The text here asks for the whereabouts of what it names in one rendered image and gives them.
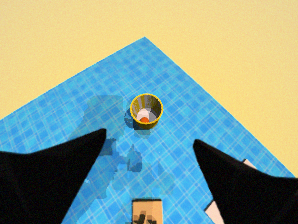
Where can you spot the wooden catapult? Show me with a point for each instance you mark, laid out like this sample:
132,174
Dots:
147,211

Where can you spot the olive yellow cylinder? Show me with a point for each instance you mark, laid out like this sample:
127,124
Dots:
146,105

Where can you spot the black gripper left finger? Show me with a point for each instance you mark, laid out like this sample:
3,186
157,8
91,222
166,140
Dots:
44,183

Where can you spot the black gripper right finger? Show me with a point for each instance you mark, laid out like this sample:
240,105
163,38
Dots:
243,194

